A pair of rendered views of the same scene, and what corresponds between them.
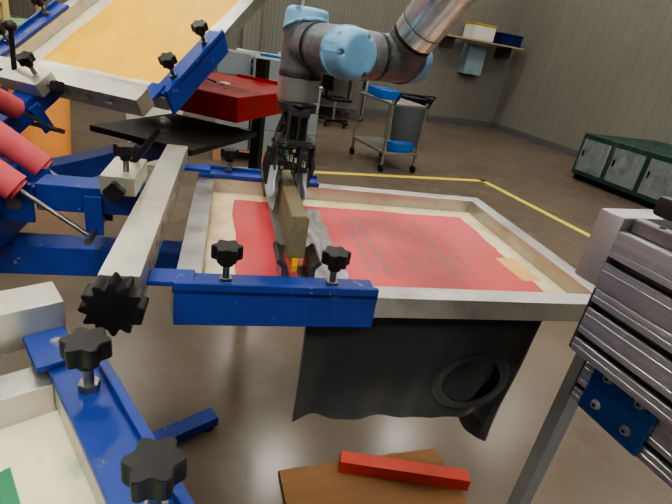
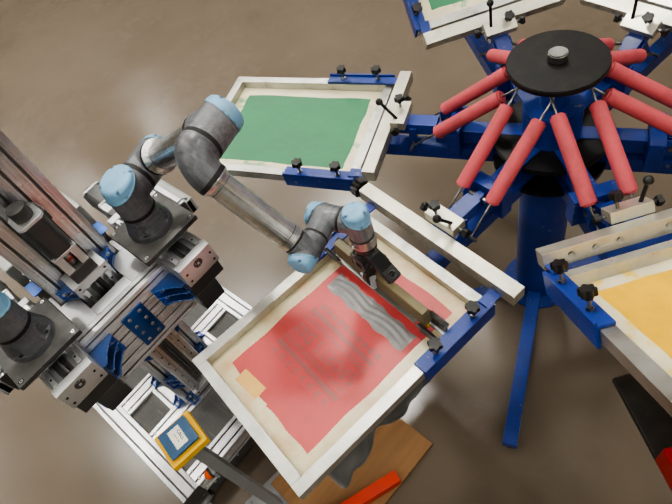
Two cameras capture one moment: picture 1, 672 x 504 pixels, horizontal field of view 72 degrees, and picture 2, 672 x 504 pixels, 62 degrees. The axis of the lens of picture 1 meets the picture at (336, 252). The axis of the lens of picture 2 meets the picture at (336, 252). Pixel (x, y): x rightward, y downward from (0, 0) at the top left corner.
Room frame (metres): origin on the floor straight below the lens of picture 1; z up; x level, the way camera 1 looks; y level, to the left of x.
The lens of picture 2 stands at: (1.83, -0.10, 2.52)
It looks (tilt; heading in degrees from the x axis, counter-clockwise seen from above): 52 degrees down; 172
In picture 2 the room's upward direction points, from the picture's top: 22 degrees counter-clockwise
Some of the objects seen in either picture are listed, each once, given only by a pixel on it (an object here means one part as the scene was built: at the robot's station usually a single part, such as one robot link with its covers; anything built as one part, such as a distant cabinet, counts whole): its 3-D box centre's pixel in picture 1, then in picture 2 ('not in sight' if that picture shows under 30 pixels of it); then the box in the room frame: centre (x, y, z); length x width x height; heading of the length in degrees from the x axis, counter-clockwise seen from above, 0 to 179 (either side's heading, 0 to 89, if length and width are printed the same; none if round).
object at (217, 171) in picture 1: (259, 185); (455, 337); (1.14, 0.22, 0.98); 0.30 x 0.05 x 0.07; 105
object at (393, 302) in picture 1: (376, 236); (337, 335); (0.94, -0.08, 0.97); 0.79 x 0.58 x 0.04; 105
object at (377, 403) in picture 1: (407, 363); not in sight; (0.78, -0.18, 0.77); 0.46 x 0.09 x 0.36; 105
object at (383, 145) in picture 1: (389, 127); not in sight; (5.82, -0.38, 0.46); 0.98 x 0.57 x 0.93; 24
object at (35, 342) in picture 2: not in sight; (20, 332); (0.60, -0.90, 1.31); 0.15 x 0.15 x 0.10
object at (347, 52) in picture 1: (346, 52); (323, 220); (0.80, 0.04, 1.33); 0.11 x 0.11 x 0.08; 40
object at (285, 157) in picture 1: (293, 137); (366, 253); (0.85, 0.11, 1.17); 0.09 x 0.08 x 0.12; 16
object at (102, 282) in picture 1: (117, 298); (362, 189); (0.48, 0.26, 1.02); 0.07 x 0.06 x 0.07; 105
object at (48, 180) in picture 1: (93, 195); (457, 216); (0.79, 0.46, 1.02); 0.17 x 0.06 x 0.05; 105
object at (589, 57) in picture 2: not in sight; (544, 193); (0.66, 0.94, 0.68); 0.40 x 0.40 x 1.35
